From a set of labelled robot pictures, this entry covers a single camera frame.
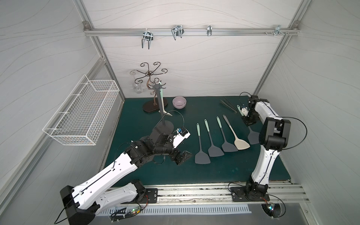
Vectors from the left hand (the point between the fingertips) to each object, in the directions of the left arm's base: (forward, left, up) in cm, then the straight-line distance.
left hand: (186, 149), depth 66 cm
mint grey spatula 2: (+9, -18, -22) cm, 30 cm away
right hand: (+28, -46, -18) cm, 57 cm away
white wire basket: (+12, +53, +8) cm, 55 cm away
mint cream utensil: (+28, +14, -7) cm, 32 cm away
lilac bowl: (+50, +6, -20) cm, 54 cm away
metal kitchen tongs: (+47, -38, -24) cm, 65 cm away
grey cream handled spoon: (+15, -37, -24) cm, 46 cm away
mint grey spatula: (+5, -9, -22) cm, 24 cm away
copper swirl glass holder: (+45, +29, -19) cm, 57 cm away
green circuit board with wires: (-24, +31, -22) cm, 45 cm away
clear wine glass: (+49, +35, -1) cm, 60 cm away
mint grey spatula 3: (+13, -27, -23) cm, 38 cm away
